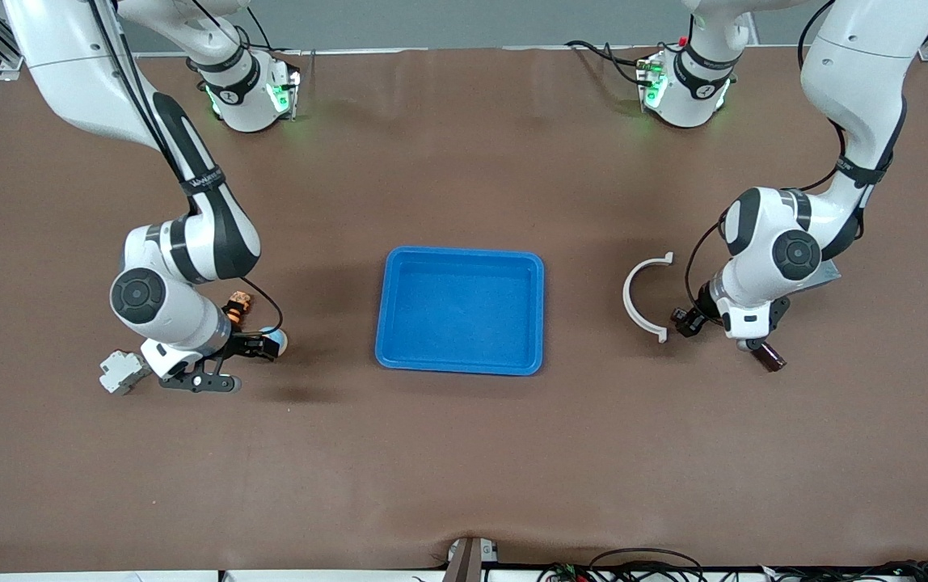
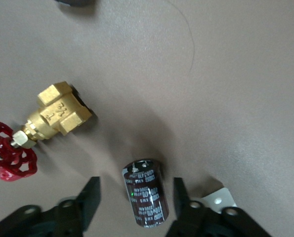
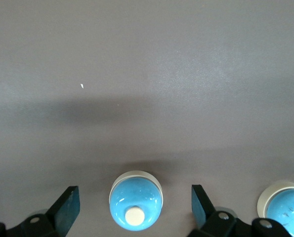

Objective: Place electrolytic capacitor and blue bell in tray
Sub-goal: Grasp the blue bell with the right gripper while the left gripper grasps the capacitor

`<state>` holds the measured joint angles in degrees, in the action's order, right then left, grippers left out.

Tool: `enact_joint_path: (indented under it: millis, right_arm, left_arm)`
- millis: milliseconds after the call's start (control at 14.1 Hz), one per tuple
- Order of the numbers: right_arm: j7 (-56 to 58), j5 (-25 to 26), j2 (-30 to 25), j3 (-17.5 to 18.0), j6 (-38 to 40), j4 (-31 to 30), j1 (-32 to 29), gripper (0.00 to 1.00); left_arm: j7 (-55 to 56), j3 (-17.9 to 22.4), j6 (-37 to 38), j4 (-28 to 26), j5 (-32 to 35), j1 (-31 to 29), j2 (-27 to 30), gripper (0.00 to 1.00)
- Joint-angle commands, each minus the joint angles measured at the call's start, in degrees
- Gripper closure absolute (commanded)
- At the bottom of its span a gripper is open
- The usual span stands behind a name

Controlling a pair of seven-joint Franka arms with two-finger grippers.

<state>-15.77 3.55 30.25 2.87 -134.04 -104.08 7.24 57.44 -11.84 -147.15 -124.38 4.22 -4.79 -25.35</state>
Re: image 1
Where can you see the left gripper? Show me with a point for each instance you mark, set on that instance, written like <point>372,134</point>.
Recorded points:
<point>692,318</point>

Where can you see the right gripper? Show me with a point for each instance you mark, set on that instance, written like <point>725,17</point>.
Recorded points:
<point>247,345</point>

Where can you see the blue service bell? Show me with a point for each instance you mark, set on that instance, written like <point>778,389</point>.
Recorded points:
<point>280,339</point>

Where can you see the dark brown cylindrical capacitor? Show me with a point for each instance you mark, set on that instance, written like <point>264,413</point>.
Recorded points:
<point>771,358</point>

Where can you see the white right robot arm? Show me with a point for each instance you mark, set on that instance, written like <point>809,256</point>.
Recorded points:
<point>68,81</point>

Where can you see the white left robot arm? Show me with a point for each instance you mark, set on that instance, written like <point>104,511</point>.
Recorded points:
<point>860,73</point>

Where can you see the blue plastic tray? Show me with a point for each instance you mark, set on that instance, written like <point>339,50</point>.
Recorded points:
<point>464,323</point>

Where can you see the white curved plastic clamp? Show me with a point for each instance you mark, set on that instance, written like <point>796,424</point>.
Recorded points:
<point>627,297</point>

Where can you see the white circuit breaker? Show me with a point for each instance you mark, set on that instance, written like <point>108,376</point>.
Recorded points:
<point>120,373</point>

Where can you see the grey metal power supply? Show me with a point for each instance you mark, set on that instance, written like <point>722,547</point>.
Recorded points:
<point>829,271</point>

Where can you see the brown table cover mat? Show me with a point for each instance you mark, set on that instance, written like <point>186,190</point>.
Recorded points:
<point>464,453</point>

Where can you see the green lit base connector box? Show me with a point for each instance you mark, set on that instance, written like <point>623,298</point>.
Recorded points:
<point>651,81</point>
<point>286,93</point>

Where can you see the white table edge strip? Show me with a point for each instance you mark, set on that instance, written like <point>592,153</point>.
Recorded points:
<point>108,576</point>

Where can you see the red black push button switch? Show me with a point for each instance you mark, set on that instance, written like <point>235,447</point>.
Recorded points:
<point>239,303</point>

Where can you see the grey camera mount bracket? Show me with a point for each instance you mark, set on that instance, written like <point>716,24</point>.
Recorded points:
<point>468,562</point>

